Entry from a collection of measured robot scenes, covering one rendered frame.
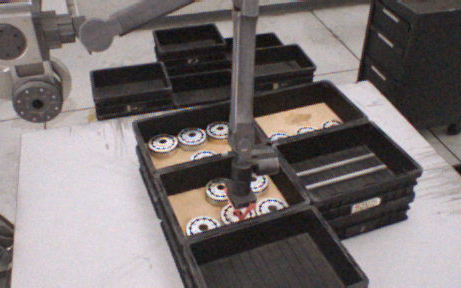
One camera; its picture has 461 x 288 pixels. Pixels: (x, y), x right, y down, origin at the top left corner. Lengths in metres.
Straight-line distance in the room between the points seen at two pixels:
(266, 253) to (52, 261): 0.68
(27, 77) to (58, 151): 0.59
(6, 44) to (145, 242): 0.78
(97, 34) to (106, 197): 0.80
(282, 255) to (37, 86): 0.86
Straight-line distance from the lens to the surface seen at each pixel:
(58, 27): 1.28
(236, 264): 1.49
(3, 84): 1.74
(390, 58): 3.13
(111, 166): 2.03
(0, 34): 1.28
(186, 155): 1.83
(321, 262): 1.51
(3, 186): 3.19
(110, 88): 2.91
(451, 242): 1.86
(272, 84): 2.82
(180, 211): 1.63
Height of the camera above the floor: 1.98
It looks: 38 degrees down
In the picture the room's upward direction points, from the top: straight up
